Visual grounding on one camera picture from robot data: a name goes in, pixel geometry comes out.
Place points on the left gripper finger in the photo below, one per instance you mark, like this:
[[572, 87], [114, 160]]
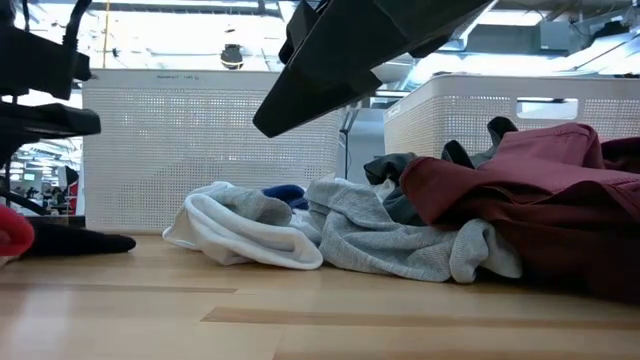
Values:
[[50, 122]]

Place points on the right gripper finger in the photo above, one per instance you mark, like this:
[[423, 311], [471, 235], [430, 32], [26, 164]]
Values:
[[300, 30], [320, 100]]

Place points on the dark grey garment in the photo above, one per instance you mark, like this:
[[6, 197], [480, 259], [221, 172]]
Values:
[[387, 167]]

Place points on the blue-purple sock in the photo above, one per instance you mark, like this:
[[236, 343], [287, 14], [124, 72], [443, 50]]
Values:
[[285, 194]]

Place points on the white garment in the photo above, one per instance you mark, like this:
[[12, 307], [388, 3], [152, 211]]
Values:
[[385, 189]]

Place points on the magenta and pink garment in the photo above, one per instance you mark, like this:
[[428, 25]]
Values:
[[12, 232]]

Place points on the black garment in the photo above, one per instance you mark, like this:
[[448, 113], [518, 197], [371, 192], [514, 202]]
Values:
[[75, 242]]

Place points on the grey sock with white cuff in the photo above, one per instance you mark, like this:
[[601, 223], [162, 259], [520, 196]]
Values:
[[240, 235]]

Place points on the rose pink garment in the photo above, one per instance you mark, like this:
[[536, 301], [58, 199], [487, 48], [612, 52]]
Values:
[[545, 147]]

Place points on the thin black stand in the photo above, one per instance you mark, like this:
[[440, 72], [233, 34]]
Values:
[[346, 150]]

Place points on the small green lit screen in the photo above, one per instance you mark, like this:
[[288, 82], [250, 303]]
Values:
[[29, 176]]

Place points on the black and red object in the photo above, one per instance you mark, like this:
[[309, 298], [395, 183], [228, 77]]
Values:
[[71, 192]]

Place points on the white perforated plastic bin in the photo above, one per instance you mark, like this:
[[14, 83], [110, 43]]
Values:
[[200, 150], [450, 115]]

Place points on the light grey terry sock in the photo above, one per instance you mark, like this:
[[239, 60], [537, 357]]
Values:
[[375, 240]]

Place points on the maroon garment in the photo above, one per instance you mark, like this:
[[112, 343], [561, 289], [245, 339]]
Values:
[[525, 235]]

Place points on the grey box duct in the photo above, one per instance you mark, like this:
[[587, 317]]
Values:
[[515, 40]]

